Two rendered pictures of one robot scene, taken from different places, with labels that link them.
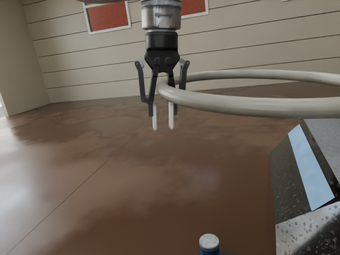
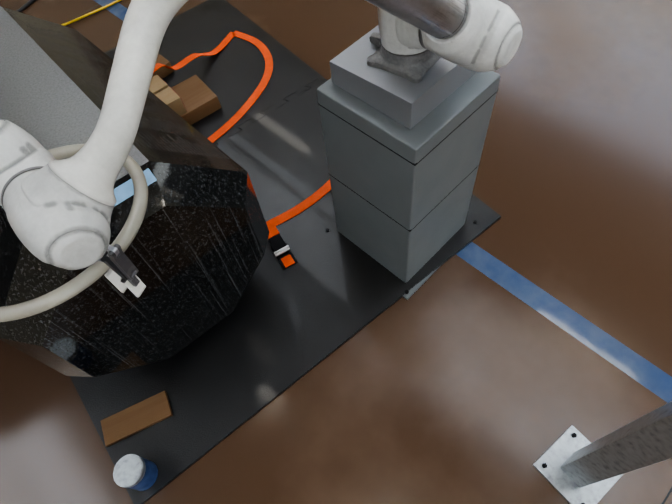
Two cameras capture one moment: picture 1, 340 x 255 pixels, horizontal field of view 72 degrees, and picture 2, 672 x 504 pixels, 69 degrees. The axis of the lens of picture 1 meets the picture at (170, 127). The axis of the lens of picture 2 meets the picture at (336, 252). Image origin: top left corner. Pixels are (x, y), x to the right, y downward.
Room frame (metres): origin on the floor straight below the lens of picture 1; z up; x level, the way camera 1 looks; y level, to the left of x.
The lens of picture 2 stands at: (0.77, 0.71, 1.82)
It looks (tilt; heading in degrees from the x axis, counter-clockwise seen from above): 58 degrees down; 216
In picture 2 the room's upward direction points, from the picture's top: 9 degrees counter-clockwise
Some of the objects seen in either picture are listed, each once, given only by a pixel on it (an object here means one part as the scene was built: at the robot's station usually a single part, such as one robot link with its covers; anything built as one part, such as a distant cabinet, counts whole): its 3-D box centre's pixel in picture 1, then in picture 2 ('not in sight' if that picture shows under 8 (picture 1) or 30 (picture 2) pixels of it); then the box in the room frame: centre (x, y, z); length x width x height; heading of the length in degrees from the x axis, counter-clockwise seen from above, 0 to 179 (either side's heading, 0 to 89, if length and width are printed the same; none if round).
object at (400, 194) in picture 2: not in sight; (403, 168); (-0.37, 0.26, 0.40); 0.50 x 0.50 x 0.80; 73
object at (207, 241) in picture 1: (209, 250); (136, 472); (0.96, -0.12, 0.08); 0.10 x 0.10 x 0.13
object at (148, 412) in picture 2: not in sight; (136, 418); (0.82, -0.27, 0.02); 0.25 x 0.10 x 0.01; 143
